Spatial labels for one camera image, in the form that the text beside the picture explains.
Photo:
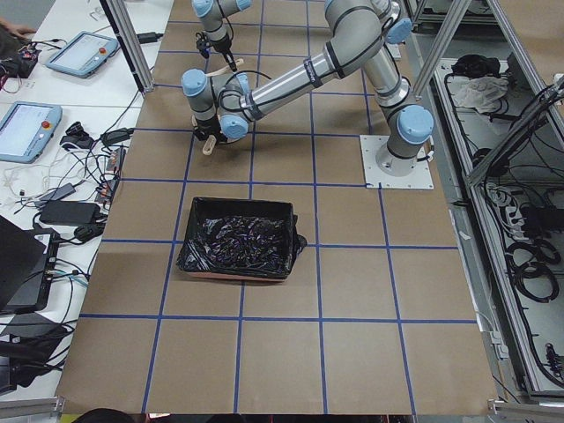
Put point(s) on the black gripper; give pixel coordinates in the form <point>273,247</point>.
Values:
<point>206,130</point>
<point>224,46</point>

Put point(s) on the beige plastic dustpan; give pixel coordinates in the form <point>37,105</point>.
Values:
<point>209,146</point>

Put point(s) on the beige hand brush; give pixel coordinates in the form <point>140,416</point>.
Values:
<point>226,69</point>

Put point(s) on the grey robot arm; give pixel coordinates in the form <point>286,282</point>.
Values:
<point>218,32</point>
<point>224,106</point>

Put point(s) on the bin with black liner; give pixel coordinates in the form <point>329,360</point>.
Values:
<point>244,239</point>

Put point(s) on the far blue teach pendant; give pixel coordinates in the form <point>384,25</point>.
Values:
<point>83,55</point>

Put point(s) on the blue teach pendant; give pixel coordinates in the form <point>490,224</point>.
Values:
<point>83,55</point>
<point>26,129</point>

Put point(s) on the black power adapter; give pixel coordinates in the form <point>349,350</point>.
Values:
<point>66,213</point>

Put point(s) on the near blue teach pendant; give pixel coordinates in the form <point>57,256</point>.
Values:
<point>26,129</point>

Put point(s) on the black laptop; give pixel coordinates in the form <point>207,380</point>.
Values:
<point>27,263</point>

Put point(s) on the white crumpled cloth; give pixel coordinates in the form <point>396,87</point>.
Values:
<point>483,94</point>

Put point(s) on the aluminium frame post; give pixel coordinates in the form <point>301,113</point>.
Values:
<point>119,19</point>

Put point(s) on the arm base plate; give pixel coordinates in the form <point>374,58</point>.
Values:
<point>382,170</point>

